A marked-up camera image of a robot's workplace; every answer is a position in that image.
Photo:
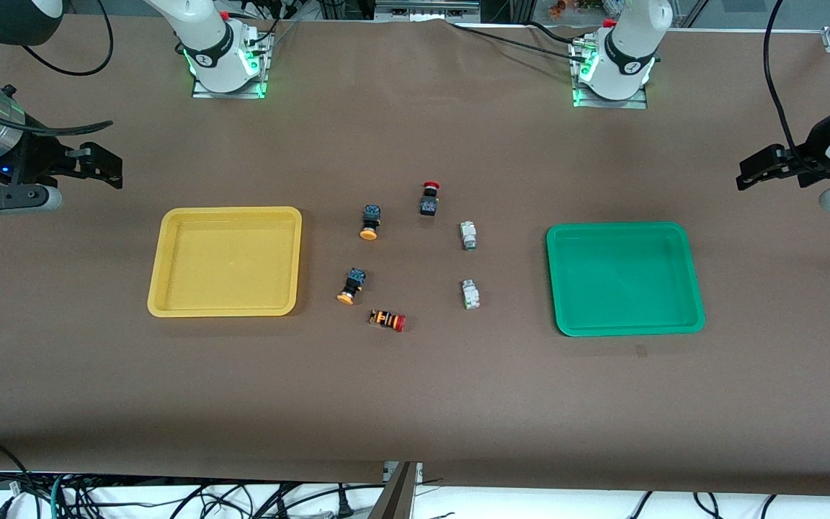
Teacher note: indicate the black equipment box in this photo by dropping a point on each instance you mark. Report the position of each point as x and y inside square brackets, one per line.
[426, 9]

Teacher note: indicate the red button orange striped body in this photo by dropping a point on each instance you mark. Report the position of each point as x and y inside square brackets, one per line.
[387, 319]

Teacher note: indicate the red button black body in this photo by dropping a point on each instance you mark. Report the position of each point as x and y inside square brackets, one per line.
[429, 200]

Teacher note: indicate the brown table cover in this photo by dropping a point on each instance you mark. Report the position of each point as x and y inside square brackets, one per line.
[415, 404]

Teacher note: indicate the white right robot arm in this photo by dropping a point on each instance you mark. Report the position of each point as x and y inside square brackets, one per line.
[213, 43]

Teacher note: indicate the yellow plastic tray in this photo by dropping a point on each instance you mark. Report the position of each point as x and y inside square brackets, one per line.
[226, 263]

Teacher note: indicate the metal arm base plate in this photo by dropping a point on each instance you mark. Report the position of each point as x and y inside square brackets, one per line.
[606, 103]
[207, 92]

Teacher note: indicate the white contact block upper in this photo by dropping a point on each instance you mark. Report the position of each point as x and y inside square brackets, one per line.
[468, 236]

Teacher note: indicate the yellow push button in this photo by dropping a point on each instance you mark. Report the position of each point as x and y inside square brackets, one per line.
[370, 220]
[351, 285]

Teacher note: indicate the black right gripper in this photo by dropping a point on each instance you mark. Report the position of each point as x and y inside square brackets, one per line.
[34, 160]

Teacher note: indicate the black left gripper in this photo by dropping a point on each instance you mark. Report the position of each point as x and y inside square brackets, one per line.
[813, 153]

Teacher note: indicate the green plastic tray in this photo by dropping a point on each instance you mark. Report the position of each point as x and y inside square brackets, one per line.
[624, 280]

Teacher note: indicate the white contact block lower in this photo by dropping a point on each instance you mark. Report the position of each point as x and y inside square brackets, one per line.
[470, 294]

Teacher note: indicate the white contact block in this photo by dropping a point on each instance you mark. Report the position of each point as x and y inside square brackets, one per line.
[470, 294]
[468, 236]

